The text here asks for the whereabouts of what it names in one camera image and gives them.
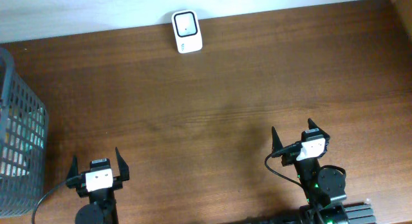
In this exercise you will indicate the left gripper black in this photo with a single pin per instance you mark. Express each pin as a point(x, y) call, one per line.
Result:
point(125, 172)

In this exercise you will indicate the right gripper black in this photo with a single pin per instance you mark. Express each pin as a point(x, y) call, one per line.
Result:
point(286, 153)

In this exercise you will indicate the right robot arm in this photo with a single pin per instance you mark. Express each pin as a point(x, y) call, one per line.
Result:
point(323, 186)

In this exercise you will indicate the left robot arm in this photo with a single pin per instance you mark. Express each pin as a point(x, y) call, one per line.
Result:
point(102, 207)

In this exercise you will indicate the white barcode scanner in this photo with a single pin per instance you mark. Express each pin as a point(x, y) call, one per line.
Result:
point(187, 31)

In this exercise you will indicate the grey plastic mesh basket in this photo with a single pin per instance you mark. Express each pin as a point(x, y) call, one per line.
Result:
point(24, 129)

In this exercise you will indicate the grey arm base mount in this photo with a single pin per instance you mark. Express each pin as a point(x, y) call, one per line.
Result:
point(360, 214)

